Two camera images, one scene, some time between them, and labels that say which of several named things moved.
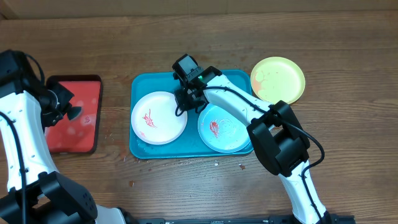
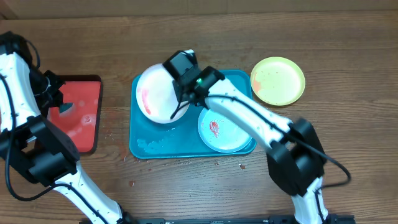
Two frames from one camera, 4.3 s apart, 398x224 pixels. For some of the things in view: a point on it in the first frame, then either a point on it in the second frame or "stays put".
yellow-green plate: (276, 78) stays put
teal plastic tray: (189, 144) stays put
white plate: (154, 119) to (157, 94)
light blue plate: (222, 132) stays put
